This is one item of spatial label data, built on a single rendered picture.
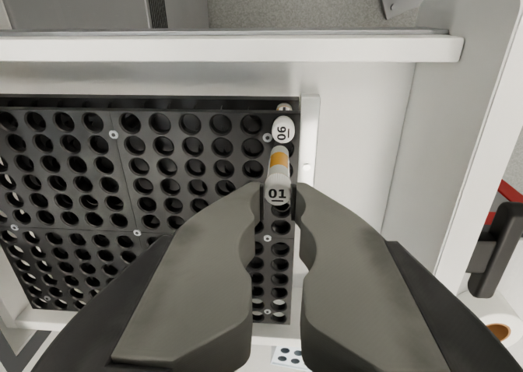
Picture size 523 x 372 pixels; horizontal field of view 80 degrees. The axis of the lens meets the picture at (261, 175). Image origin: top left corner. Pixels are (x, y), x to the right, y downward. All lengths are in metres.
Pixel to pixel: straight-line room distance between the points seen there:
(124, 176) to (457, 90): 0.20
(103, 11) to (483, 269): 0.47
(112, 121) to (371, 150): 0.19
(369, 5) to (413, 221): 0.91
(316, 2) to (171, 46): 0.91
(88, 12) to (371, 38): 0.35
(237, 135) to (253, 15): 0.91
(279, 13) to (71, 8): 0.74
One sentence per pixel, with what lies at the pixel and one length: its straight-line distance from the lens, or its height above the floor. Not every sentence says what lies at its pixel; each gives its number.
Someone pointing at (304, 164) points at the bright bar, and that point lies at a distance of 0.25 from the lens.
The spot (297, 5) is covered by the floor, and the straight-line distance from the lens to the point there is 1.07.
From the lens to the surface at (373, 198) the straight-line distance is 0.29.
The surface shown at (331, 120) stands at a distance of 0.25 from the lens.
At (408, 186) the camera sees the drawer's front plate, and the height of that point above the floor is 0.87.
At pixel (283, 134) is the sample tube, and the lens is 0.17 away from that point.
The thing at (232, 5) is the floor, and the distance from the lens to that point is 1.09.
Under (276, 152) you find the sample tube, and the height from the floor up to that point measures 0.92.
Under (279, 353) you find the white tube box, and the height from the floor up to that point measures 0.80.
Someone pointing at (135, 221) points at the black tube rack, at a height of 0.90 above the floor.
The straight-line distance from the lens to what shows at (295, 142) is 0.18.
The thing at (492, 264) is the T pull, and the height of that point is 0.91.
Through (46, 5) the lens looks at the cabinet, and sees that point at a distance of 0.40.
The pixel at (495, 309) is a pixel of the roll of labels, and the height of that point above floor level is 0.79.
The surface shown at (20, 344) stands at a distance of 0.39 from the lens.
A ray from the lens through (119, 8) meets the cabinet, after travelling 0.52.
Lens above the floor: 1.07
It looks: 62 degrees down
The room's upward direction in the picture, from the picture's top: 170 degrees counter-clockwise
